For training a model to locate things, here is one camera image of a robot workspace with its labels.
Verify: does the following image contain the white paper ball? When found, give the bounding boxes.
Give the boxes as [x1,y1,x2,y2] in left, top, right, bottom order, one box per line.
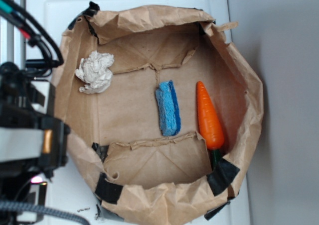
[75,51,115,95]

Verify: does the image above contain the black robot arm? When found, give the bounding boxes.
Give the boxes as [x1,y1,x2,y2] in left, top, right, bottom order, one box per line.
[0,0,85,225]

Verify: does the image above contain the brown paper bag tray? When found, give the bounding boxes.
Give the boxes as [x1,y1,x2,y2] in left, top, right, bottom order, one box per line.
[52,3,264,225]

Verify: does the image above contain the blue sponge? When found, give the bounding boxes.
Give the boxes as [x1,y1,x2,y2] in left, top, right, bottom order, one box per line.
[155,80,181,136]

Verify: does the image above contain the orange toy carrot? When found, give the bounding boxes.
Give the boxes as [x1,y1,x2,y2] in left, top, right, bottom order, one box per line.
[196,81,225,170]

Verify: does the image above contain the aluminium rail frame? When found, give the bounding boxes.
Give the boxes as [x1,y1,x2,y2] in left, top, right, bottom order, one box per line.
[0,0,26,69]

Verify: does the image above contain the grey braided cable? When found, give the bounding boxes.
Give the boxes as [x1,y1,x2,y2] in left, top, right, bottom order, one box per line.
[0,201,91,225]

